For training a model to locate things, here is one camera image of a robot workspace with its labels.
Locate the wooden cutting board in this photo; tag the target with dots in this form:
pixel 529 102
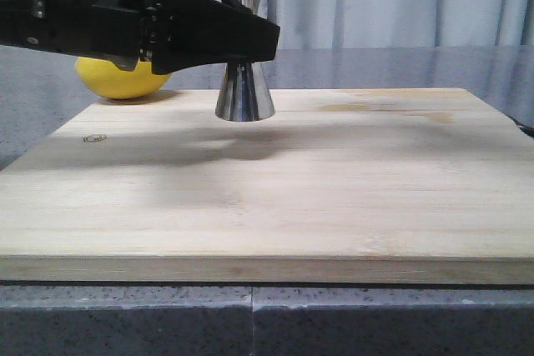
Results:
pixel 339 186

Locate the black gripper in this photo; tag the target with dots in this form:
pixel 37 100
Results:
pixel 119 31

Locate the steel double jigger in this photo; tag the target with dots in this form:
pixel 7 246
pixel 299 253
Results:
pixel 244 96

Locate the yellow lemon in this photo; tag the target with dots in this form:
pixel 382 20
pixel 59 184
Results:
pixel 106 80

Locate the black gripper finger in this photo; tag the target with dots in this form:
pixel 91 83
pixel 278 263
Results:
pixel 192 33

